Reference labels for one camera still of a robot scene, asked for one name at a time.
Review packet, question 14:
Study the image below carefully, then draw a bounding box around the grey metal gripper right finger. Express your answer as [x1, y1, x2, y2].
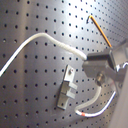
[82, 61, 124, 86]

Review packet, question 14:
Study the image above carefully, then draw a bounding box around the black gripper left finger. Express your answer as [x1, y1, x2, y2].
[87, 52, 111, 61]

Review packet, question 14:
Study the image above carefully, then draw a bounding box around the white braided cable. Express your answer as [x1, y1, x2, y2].
[0, 32, 88, 78]

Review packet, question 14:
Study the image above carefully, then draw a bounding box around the grey metal cable clip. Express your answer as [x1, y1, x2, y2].
[57, 65, 77, 110]

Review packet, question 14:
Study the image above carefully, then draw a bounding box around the orange wire hook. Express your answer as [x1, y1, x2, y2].
[88, 15, 112, 47]

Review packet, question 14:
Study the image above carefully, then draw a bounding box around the thin white wire loop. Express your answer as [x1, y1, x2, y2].
[74, 84, 117, 118]

